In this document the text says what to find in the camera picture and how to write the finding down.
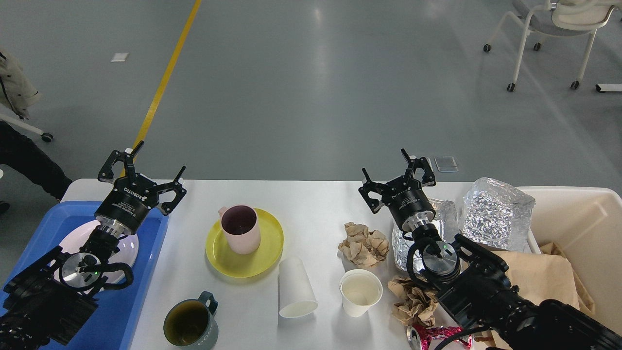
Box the crumpled brown paper ball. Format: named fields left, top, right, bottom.
left=338, top=222, right=389, bottom=268

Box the person in dark clothes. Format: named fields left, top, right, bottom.
left=0, top=121, right=72, bottom=202

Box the beige plastic bin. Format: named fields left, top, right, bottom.
left=520, top=186, right=622, bottom=333

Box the dark green mug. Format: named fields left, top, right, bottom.
left=163, top=291, right=219, bottom=350

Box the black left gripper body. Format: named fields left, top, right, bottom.
left=95, top=174, right=158, bottom=235

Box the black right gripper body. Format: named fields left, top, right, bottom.
left=382, top=177, right=436, bottom=232

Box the crumpled brown paper lower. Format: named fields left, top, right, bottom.
left=387, top=276, right=438, bottom=328

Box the upright white paper cup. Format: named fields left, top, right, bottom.
left=339, top=269, right=383, bottom=317

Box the lying white paper cup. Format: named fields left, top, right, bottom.
left=278, top=257, right=318, bottom=318

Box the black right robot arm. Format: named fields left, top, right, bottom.
left=359, top=149, right=621, bottom=350

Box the beige jacket on chair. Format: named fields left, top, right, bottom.
left=0, top=48, right=41, bottom=119

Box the blue plastic tray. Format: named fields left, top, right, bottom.
left=9, top=201, right=168, bottom=350

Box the crushed red can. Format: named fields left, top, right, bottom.
left=406, top=324, right=462, bottom=350

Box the pink mug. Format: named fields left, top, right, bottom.
left=218, top=205, right=261, bottom=255

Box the white wheeled chair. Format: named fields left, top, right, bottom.
left=484, top=0, right=621, bottom=92

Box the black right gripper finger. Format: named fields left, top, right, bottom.
left=400, top=149, right=437, bottom=188
left=359, top=168, right=387, bottom=214

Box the white chair leg with wheel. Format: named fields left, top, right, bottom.
left=0, top=113, right=53, bottom=142

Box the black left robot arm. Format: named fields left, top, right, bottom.
left=1, top=141, right=186, bottom=350

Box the crumpled aluminium foil block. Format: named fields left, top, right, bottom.
left=458, top=177, right=536, bottom=252

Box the aluminium foil tray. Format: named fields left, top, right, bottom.
left=391, top=198, right=460, bottom=273

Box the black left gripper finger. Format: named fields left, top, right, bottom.
left=154, top=166, right=187, bottom=215
left=98, top=141, right=144, bottom=183

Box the yellow plate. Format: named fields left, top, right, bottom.
left=205, top=208, right=285, bottom=278

